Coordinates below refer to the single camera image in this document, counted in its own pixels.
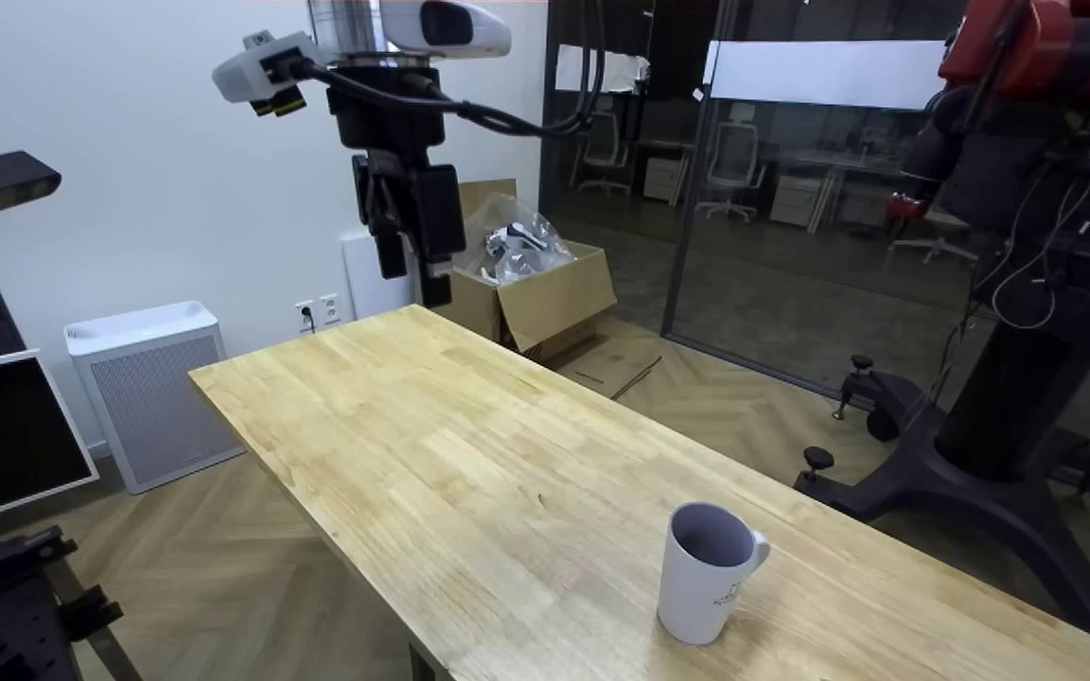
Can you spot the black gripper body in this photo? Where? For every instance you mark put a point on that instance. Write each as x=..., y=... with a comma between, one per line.
x=388, y=122

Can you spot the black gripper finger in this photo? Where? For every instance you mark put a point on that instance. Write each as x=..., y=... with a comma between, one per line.
x=435, y=283
x=393, y=249

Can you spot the white ceramic mug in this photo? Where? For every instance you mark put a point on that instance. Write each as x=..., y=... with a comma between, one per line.
x=706, y=560

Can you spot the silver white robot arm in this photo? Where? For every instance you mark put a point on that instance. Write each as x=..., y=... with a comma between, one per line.
x=402, y=35

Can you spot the open cardboard box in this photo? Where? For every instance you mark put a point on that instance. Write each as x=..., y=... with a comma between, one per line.
x=531, y=312

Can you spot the crumpled plastic wrap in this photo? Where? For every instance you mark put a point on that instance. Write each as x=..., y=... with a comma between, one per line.
x=517, y=249

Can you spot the flat cardboard sheet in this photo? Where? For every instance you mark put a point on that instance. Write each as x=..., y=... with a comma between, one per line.
x=604, y=353

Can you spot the white air purifier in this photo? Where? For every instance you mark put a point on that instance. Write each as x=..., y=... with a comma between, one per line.
x=139, y=382

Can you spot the white office chair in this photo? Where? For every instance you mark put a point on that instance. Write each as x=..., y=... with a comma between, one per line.
x=732, y=171

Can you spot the black monitor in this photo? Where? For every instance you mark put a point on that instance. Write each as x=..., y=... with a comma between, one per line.
x=41, y=447

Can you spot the wall power outlet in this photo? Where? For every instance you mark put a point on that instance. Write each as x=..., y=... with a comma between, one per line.
x=319, y=312

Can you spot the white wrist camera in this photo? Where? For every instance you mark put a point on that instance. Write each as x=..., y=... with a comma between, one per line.
x=268, y=73

